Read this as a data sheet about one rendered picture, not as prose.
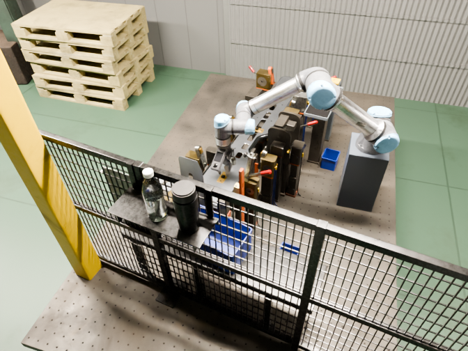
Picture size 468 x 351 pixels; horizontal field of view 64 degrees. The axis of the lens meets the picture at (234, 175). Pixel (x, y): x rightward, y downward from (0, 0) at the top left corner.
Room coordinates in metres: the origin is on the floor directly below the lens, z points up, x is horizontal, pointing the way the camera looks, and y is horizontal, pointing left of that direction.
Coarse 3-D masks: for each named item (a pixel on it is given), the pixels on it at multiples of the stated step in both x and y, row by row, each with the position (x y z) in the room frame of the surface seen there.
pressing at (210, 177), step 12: (276, 84) 2.39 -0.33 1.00; (276, 108) 2.09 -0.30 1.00; (264, 132) 1.82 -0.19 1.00; (240, 144) 1.72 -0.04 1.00; (252, 144) 1.71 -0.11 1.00; (240, 168) 1.51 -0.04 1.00; (204, 180) 1.42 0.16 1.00; (216, 180) 1.42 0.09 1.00; (228, 180) 1.41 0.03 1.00; (216, 204) 1.25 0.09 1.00
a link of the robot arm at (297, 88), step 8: (304, 72) 1.55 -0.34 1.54; (328, 72) 1.51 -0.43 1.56; (296, 80) 1.55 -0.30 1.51; (304, 80) 1.52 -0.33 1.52; (272, 88) 1.58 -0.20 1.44; (280, 88) 1.55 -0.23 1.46; (288, 88) 1.54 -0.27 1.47; (296, 88) 1.53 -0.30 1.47; (304, 88) 1.52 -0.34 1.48; (264, 96) 1.56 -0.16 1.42; (272, 96) 1.54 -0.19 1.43; (280, 96) 1.53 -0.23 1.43; (288, 96) 1.53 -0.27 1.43; (240, 104) 1.59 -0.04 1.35; (248, 104) 1.56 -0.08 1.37; (256, 104) 1.54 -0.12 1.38; (264, 104) 1.54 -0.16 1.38; (272, 104) 1.54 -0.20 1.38; (248, 112) 1.53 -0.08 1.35; (256, 112) 1.54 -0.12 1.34
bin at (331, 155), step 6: (330, 150) 1.90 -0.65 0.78; (336, 150) 1.88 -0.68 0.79; (324, 156) 1.89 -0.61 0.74; (330, 156) 1.90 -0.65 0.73; (336, 156) 1.88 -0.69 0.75; (324, 162) 1.81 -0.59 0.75; (330, 162) 1.80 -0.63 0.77; (336, 162) 1.82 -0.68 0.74; (324, 168) 1.81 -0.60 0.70; (330, 168) 1.79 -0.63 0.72
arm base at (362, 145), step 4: (360, 136) 1.55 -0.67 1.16; (356, 140) 1.57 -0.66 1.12; (360, 140) 1.54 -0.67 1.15; (364, 140) 1.52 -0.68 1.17; (356, 144) 1.55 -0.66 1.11; (360, 144) 1.53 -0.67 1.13; (364, 144) 1.50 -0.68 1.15; (368, 144) 1.49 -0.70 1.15; (360, 148) 1.51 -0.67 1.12; (364, 148) 1.49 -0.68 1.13; (368, 148) 1.48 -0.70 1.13; (372, 148) 1.48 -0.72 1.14; (364, 152) 1.49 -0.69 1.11; (368, 152) 1.48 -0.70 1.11; (372, 152) 1.47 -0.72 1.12; (376, 152) 1.47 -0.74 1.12
